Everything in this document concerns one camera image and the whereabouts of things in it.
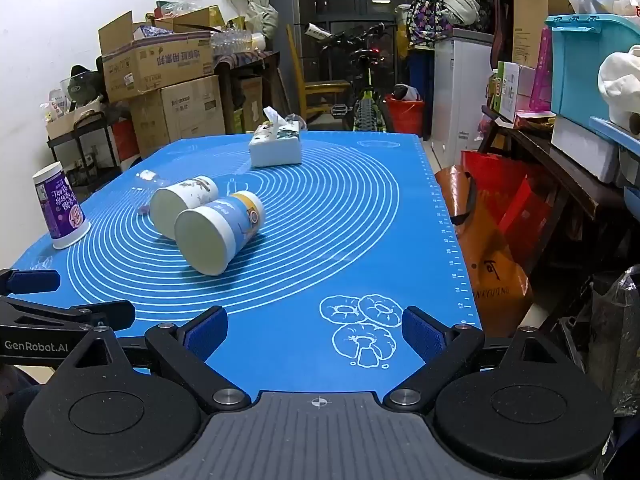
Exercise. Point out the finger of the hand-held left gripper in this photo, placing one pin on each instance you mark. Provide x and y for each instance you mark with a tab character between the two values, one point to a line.
32	281
112	312

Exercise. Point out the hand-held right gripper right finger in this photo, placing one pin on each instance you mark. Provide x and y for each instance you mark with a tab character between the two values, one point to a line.
421	335

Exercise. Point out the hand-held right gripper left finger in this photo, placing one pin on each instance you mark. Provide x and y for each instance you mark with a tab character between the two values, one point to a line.
204	335

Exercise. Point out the blue and white paper cup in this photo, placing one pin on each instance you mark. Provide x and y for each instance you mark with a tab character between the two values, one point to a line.
220	230

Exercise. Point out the white paper cup with drawing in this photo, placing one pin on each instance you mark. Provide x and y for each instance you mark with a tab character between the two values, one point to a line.
185	200

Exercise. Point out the purple paper cup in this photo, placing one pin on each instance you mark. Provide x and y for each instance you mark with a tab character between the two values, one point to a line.
60	205

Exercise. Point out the orange shopping bag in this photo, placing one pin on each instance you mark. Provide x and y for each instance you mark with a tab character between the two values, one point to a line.
492	280

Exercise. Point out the black metal cart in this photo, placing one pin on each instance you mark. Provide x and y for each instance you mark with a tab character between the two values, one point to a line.
95	150

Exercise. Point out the blue silicone baking mat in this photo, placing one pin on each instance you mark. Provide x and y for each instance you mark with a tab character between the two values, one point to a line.
330	220

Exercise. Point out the red paper bag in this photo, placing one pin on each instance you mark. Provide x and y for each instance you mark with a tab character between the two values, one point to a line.
520	205

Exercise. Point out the white tissue pack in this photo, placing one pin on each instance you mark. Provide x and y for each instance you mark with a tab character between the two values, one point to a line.
275	150

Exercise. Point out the plain brown cardboard box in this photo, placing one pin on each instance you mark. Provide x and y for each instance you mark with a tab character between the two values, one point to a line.
192	110

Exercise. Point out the red plastic bucket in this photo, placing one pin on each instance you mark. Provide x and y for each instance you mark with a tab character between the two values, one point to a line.
406	116

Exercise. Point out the dark wooden side table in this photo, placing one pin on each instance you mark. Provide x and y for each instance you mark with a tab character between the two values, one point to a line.
540	150

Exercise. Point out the small brown cardboard box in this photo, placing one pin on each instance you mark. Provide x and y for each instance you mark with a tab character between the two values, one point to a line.
250	102

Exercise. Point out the white cabinet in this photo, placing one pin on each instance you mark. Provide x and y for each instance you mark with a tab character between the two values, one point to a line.
460	100

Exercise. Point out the black and green bicycle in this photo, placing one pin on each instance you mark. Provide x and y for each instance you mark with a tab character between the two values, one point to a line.
367	95

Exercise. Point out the white foam box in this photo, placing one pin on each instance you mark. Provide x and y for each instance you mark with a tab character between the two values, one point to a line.
582	147

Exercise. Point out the large open cardboard box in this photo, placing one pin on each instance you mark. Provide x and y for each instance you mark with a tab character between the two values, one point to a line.
155	65

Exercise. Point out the green and white carton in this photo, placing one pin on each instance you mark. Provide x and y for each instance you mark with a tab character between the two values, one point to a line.
510	90

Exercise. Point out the wooden chair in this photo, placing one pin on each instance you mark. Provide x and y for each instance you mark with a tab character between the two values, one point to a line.
310	87

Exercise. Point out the teal plastic storage bin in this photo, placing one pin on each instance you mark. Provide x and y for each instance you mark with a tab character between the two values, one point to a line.
580	70

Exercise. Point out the floral fabric bag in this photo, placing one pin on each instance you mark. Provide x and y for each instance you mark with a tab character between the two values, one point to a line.
425	20

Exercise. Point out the tall flat cardboard box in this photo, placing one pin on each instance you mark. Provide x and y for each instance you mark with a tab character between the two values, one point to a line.
532	10

